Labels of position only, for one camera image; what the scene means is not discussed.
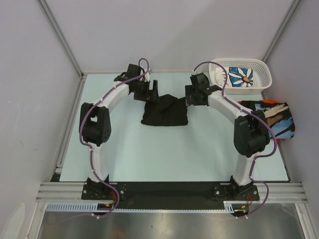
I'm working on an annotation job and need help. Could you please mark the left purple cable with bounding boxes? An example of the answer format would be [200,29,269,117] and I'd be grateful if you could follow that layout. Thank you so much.
[79,58,150,220]

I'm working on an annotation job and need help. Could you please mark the purple cable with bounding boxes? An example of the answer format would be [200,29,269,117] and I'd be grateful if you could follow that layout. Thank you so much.
[79,58,150,220]
[193,61,277,220]

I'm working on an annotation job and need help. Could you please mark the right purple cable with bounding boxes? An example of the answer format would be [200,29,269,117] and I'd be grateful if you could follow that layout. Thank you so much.
[193,61,277,220]

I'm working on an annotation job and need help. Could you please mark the left aluminium corner post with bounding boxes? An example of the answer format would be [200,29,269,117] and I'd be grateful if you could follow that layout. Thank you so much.
[36,0,84,78]

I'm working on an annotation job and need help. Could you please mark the white daisy print t-shirt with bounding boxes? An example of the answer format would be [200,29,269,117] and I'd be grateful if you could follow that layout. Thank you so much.
[213,67,254,88]

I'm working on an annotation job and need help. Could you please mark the white slotted cable duct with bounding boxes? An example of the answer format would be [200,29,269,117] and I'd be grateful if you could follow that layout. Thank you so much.
[46,201,245,214]

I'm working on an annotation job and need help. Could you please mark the folded black printed t-shirt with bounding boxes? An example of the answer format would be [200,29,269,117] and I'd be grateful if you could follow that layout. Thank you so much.
[238,100,295,140]

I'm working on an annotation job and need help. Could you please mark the aluminium corner post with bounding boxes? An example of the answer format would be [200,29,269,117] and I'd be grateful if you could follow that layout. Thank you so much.
[36,0,84,78]
[262,0,303,63]

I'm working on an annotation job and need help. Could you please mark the aluminium frame rail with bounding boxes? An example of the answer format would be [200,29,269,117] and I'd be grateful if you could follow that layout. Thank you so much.
[35,182,308,203]

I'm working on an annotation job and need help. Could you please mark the white plastic basket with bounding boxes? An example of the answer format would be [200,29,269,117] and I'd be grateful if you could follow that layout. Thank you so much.
[208,58,272,95]

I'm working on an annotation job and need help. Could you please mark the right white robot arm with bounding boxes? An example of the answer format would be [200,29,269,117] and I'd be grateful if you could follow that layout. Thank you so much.
[185,73,270,200]

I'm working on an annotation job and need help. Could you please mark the folded red t-shirt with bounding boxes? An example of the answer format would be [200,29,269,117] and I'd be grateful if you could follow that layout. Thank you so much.
[262,100,285,136]

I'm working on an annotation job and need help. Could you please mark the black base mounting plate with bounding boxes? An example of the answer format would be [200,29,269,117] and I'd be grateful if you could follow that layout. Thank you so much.
[81,181,260,210]

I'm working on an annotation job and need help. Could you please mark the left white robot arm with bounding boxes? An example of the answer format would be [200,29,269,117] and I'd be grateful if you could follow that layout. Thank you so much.
[79,58,159,199]

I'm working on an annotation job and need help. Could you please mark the black printed t-shirt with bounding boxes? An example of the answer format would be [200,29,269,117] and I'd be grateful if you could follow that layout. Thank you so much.
[238,100,295,140]
[141,94,188,126]

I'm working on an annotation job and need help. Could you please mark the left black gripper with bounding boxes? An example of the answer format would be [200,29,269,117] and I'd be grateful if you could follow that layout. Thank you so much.
[133,79,160,102]

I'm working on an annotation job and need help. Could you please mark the right aluminium corner post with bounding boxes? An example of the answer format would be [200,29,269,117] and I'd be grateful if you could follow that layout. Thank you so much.
[262,0,303,63]

